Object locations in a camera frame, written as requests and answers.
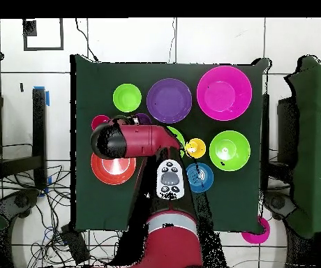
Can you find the purple plastic cup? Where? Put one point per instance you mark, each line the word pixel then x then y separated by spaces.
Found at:
pixel 145 118

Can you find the orange-red plastic bowl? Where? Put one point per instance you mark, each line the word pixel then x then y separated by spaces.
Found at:
pixel 113 177

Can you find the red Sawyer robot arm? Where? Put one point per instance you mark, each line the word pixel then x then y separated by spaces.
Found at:
pixel 143 139

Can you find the yellow plastic cup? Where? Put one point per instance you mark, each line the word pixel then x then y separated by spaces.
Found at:
pixel 199 145

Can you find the purple plastic bowl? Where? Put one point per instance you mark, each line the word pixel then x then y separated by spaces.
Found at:
pixel 169 100

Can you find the blue plastic bowl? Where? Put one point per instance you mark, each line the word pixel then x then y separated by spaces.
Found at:
pixel 208 178

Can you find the small green plastic bowl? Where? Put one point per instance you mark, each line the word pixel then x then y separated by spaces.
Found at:
pixel 127 97

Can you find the red plastic cup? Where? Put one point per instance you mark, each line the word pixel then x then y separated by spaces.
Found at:
pixel 97 121

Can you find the large pink plastic bowl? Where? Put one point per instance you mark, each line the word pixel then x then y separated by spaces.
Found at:
pixel 224 93

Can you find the dark green tablecloth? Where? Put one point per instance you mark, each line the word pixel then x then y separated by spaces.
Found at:
pixel 227 201

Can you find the black power adapter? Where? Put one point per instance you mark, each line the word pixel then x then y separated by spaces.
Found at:
pixel 75 245

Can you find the black chair base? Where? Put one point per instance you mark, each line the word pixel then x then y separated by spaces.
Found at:
pixel 22 201
pixel 279 203

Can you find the pink bowl on floor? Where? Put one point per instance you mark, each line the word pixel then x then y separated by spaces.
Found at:
pixel 256 238

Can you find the dark square frame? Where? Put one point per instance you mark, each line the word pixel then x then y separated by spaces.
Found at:
pixel 61 36

